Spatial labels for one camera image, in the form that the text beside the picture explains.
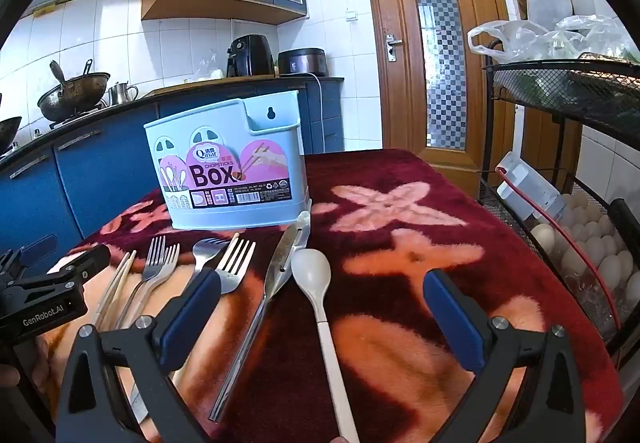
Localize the red cable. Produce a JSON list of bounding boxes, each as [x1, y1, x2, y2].
[[495, 167, 623, 331]]

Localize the pile of eggs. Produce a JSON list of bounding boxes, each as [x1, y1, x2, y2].
[[530, 193, 640, 319]]

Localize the crumpled white bag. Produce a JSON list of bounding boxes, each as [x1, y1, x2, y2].
[[192, 58, 226, 81]]

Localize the person's left hand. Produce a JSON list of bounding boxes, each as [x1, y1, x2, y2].
[[0, 338, 51, 404]]

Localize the small dark wok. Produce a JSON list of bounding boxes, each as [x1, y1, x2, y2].
[[0, 115, 23, 156]]

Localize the white power cord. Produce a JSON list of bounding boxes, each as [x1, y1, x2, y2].
[[307, 72, 331, 154]]

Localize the black air fryer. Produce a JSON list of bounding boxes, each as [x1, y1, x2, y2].
[[226, 34, 275, 78]]

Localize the wide-headed stainless steel fork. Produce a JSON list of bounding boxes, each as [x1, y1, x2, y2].
[[191, 237, 232, 276]]

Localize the light blue utensil holder box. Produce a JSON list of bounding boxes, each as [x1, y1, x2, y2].
[[144, 90, 311, 231]]

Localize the metal kettle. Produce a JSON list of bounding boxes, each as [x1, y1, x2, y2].
[[107, 82, 139, 106]]

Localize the dark rice cooker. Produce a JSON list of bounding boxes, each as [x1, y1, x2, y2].
[[277, 48, 328, 78]]

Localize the red floral blanket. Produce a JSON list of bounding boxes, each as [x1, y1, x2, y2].
[[45, 148, 626, 443]]

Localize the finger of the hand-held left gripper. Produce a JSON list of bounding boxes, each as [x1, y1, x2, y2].
[[62, 244, 112, 275], [30, 268, 84, 297]]

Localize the clear plastic bag of greens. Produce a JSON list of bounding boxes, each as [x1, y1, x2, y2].
[[550, 15, 638, 62]]

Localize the white power strip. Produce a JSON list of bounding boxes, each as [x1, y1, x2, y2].
[[495, 152, 568, 224]]

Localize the wooden chopstick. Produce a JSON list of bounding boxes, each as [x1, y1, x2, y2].
[[90, 250, 132, 329], [102, 250, 137, 331]]

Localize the black wire rack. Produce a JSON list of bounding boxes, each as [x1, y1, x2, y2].
[[480, 40, 640, 374]]

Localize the blue base cabinet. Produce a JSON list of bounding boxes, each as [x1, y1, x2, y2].
[[0, 75, 346, 269]]

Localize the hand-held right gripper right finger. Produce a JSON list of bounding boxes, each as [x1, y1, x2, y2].
[[422, 269, 593, 443]]

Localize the black wok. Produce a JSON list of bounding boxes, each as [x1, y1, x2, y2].
[[37, 59, 111, 122]]

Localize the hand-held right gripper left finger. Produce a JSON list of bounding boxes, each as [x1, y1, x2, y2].
[[55, 269, 222, 443]]

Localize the white long-handled spoon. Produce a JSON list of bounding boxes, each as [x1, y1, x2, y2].
[[291, 249, 361, 441]]

